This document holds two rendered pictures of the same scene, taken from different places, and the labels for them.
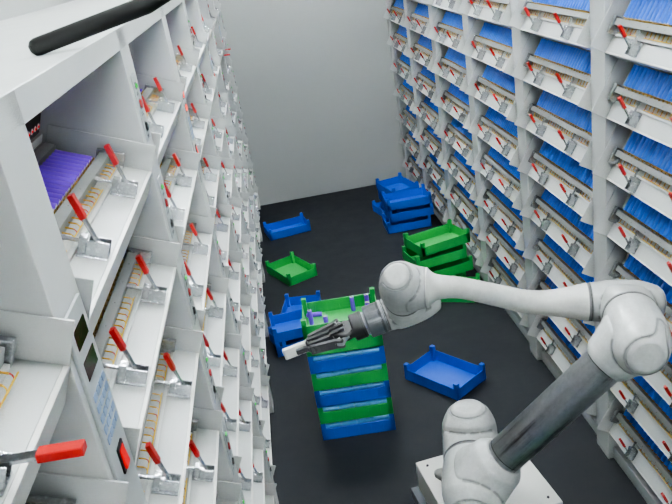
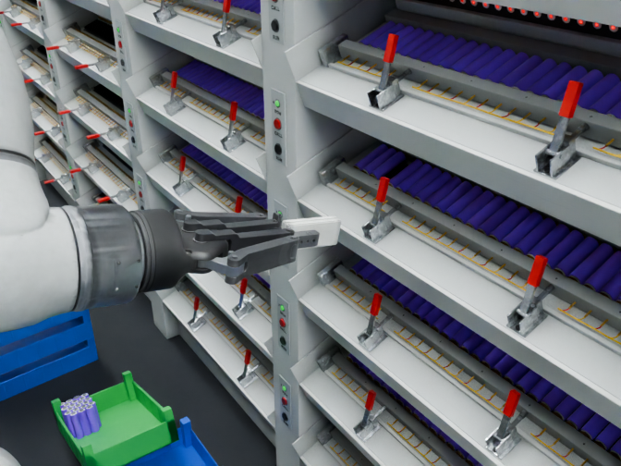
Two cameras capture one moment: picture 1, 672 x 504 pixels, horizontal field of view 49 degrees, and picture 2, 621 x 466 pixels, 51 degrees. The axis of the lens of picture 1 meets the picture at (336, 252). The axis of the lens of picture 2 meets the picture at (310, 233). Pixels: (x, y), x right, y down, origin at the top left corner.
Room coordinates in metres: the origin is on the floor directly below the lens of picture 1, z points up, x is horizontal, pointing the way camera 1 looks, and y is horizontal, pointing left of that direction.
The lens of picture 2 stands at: (2.27, -0.18, 1.20)
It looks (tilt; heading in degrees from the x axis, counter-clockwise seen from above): 28 degrees down; 148
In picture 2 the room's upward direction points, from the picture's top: straight up
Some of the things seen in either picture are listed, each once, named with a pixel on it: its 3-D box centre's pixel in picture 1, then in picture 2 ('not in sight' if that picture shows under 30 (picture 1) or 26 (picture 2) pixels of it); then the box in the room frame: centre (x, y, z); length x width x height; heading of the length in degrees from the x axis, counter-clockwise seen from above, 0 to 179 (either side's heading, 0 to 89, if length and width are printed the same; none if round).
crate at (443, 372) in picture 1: (444, 371); not in sight; (2.78, -0.39, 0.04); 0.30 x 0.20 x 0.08; 40
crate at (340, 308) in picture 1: (339, 312); not in sight; (2.58, 0.02, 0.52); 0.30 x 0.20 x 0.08; 89
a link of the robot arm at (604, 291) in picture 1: (627, 303); not in sight; (1.63, -0.71, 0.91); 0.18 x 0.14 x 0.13; 77
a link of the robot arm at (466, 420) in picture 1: (469, 437); not in sight; (1.76, -0.30, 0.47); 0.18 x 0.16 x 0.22; 167
